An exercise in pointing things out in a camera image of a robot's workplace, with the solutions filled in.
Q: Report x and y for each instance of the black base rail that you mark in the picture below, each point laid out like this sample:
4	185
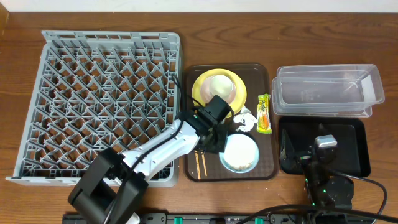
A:
161	218

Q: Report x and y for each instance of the yellow plate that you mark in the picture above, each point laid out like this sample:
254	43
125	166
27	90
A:
241	92

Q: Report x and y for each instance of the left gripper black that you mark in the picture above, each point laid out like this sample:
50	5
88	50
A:
216	142

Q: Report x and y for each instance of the grey dishwasher rack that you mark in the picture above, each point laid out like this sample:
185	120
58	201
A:
96	90

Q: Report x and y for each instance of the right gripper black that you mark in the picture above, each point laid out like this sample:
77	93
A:
304	158

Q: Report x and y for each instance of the clear plastic container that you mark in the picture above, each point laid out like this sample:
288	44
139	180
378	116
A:
342	90

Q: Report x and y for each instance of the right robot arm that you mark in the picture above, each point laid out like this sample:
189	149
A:
324	188

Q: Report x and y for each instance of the black waste tray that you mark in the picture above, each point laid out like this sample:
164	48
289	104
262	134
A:
352	155

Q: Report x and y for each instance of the white tissue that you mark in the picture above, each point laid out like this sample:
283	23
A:
245	120

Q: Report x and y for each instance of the yellow green snack wrapper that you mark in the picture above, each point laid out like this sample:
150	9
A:
263	119

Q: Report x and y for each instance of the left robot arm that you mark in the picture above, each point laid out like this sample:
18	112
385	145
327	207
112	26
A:
112	188

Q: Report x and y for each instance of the light blue bowl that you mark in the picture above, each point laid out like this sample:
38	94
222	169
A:
241	154

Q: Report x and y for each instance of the cream cup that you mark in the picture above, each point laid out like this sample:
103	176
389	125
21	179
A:
221	85

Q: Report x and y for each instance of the pink small plate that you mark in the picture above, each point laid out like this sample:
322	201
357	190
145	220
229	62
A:
207	96

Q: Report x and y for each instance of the brown plastic serving tray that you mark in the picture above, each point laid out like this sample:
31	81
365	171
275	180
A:
256	80

